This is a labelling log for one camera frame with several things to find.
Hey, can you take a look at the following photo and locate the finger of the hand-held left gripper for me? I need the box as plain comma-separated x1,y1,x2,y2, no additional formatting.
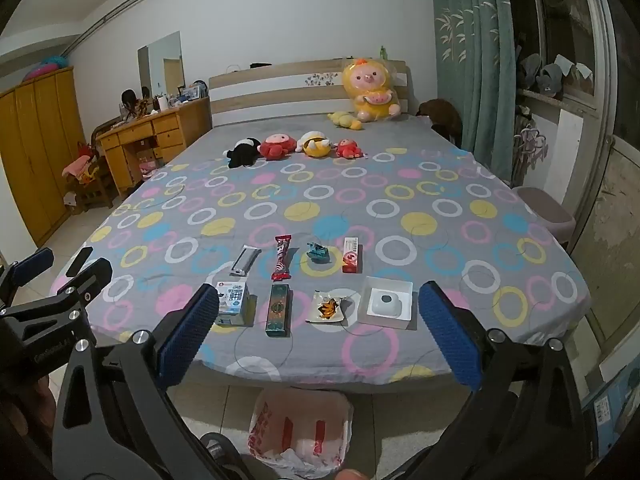
0,247,55,306
0,245,115,357

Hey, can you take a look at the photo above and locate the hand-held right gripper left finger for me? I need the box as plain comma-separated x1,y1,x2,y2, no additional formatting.
52,282,256,480

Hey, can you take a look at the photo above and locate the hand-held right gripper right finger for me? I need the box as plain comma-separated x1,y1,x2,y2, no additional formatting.
395,280,588,480

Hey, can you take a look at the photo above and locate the silver foil packet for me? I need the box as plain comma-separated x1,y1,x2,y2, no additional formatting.
230,246,262,277

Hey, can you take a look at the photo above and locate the bin with white plastic bag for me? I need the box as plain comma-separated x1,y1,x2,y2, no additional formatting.
248,387,354,478

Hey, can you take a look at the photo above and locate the person's left hand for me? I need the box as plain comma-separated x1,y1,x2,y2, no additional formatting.
0,379,57,461

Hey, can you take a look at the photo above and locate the blue and white small carton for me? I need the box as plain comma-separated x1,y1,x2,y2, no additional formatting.
216,281,251,327

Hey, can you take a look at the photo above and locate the white rounded device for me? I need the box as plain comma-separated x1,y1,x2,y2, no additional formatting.
369,292,403,318

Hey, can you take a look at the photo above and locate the open white box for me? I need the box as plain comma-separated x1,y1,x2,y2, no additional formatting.
357,276,413,331

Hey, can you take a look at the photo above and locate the long green box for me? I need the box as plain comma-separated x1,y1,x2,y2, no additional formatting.
265,283,292,336

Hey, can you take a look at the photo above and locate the wooden wardrobe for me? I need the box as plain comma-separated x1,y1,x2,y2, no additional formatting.
0,66,88,248

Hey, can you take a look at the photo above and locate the wooden chair with clothes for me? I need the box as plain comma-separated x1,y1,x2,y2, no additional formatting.
62,142,113,211

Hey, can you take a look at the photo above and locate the red snack wrapper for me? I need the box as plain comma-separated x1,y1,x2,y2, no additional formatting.
271,235,292,281

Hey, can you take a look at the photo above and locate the white wrapper with orange print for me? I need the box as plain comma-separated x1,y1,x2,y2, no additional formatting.
306,290,347,323

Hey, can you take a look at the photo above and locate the red and white small box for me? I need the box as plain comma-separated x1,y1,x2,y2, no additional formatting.
342,238,362,274

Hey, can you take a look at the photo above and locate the pink stool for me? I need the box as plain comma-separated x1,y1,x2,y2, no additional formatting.
512,186,577,246

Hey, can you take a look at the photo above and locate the wooden desk with drawers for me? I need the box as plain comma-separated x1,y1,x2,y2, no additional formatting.
96,96,213,198

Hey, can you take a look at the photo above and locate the bed with circle-print sheet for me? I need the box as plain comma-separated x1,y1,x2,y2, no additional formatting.
50,110,593,396

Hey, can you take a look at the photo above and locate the blue printed carton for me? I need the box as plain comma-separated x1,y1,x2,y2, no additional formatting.
582,375,640,461

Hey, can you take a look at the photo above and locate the black desk ornament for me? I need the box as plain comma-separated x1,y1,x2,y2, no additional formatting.
120,89,143,121

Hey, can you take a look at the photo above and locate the black and white plush toy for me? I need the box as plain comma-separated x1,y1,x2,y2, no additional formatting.
223,138,262,169

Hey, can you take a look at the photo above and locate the red round plush toy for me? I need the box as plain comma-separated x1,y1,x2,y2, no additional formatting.
259,132,297,161

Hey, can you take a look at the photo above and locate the small red plush toy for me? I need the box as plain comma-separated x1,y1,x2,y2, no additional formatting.
334,140,365,161

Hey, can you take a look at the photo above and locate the brown chair back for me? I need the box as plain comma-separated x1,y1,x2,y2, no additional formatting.
417,99,463,148

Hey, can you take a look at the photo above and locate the yellow and white plush toy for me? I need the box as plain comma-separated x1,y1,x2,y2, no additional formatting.
295,130,332,158

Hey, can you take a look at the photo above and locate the small yellow plush toy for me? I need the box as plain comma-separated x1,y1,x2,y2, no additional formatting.
327,111,363,131

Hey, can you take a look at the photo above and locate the wooden striped headboard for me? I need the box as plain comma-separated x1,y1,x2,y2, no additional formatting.
208,58,415,130

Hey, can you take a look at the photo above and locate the large yellow pig plush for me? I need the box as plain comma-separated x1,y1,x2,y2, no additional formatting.
341,58,407,122

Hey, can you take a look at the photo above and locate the pile of grey hats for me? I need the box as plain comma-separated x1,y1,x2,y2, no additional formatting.
517,52,566,98

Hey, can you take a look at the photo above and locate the green patterned curtain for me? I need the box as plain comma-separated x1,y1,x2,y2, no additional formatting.
429,0,518,186

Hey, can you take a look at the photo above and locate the pink blue inflatable ring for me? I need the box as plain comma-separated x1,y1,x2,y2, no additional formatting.
22,55,71,82

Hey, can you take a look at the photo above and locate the wall mirror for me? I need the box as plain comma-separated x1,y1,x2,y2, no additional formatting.
137,31,185,98

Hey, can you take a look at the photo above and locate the window with metal frame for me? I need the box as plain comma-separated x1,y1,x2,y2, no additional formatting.
517,0,616,106

